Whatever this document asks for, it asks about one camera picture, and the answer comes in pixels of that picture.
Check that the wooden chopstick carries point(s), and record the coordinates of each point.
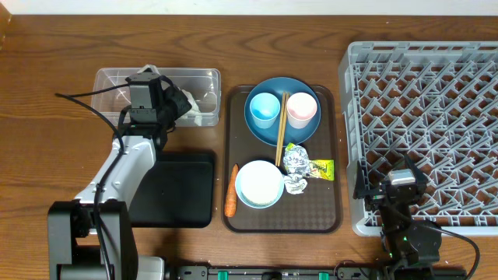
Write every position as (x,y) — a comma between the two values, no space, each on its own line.
(284,128)
(281,125)

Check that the aluminium foil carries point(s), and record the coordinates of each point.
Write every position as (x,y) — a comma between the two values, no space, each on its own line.
(296,164)

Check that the orange carrot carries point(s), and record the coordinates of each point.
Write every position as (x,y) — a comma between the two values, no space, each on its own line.
(231,194)

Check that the yellow green snack wrapper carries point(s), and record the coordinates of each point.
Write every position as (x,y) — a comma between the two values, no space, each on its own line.
(322,169)

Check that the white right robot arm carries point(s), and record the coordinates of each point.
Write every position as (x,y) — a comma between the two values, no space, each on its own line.
(413,245)

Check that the grey dishwasher rack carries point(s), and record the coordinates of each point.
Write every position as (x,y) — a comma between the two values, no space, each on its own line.
(435,102)

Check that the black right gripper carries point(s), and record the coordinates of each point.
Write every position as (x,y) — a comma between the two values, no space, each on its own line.
(375,196)

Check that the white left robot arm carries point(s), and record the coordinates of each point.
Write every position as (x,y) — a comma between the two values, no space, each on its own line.
(91,237)

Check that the clear plastic waste bin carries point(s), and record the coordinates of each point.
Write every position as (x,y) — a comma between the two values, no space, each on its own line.
(203,83)

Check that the black plastic tray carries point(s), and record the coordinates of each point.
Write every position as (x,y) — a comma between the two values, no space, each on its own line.
(176,193)

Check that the light blue cup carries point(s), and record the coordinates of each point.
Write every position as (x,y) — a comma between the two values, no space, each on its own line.
(264,109)

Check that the brown serving tray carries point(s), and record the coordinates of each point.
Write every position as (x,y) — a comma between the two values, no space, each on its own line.
(319,208)

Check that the dark blue plate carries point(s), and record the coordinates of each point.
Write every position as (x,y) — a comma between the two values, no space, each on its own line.
(277,86)

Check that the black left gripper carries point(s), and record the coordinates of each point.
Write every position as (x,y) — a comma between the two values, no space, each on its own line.
(176,95)

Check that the pink cup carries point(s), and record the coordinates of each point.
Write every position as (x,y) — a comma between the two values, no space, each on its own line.
(301,108)

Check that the white paper tissue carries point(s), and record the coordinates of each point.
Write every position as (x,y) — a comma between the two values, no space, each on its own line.
(194,108)

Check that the light blue bowl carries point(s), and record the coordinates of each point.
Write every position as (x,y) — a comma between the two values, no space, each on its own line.
(259,184)

